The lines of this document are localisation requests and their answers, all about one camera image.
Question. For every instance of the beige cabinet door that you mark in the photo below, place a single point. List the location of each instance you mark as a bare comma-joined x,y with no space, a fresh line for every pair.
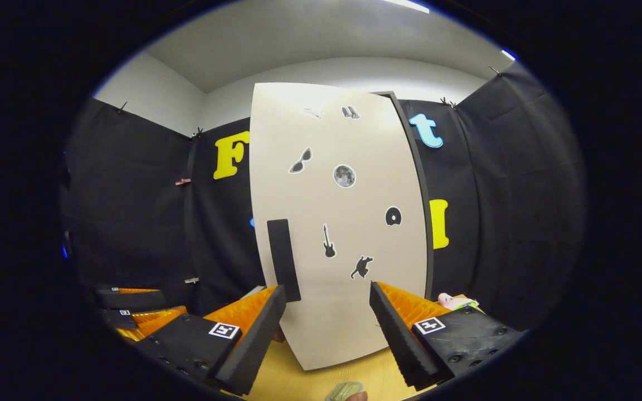
365,234

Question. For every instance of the black backdrop cloth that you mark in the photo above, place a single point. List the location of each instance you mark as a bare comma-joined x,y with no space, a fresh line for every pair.
131,195

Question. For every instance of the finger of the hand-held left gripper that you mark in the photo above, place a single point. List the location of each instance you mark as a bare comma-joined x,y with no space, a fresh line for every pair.
131,301
156,320

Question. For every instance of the small ceiling light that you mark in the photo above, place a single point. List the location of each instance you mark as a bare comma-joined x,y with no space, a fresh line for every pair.
509,54

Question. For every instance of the long ceiling light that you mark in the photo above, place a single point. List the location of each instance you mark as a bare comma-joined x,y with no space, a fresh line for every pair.
410,5

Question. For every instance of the row of black clips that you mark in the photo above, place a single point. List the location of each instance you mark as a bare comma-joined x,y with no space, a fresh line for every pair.
197,133

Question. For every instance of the pale green bottle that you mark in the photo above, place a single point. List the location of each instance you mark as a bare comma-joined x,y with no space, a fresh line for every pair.
337,392

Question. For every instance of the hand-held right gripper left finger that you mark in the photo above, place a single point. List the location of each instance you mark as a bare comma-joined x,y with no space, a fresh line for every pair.
257,342

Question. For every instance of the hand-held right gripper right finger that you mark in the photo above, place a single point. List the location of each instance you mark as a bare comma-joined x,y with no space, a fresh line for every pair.
393,345

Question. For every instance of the green white plush toy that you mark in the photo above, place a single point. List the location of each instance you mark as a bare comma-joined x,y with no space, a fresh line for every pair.
455,302

